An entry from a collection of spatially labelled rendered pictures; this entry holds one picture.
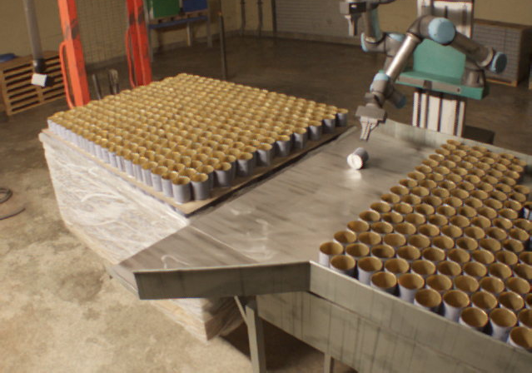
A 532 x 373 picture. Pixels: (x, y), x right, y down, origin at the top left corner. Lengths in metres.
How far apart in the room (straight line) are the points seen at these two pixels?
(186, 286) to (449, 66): 2.02
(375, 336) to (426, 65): 1.88
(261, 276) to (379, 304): 0.32
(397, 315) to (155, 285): 0.65
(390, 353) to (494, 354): 0.32
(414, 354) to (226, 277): 0.54
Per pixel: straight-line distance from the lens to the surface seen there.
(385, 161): 2.00
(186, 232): 1.53
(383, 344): 1.26
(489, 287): 1.27
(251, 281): 1.22
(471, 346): 1.09
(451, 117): 2.83
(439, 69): 2.74
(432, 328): 1.10
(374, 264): 1.26
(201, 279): 1.22
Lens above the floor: 1.89
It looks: 26 degrees down
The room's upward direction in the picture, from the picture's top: 4 degrees counter-clockwise
